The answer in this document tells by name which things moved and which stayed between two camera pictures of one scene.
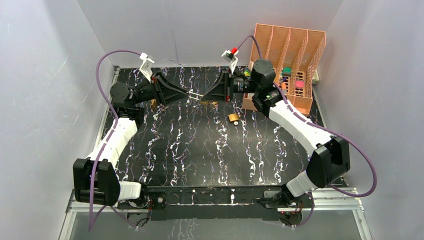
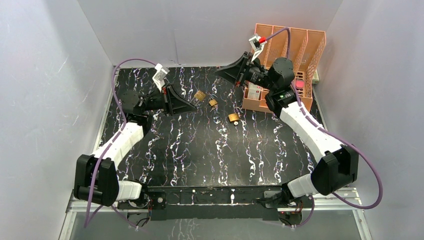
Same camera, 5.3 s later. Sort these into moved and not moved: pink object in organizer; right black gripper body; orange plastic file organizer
Moved: right black gripper body
Not moved: pink object in organizer; orange plastic file organizer
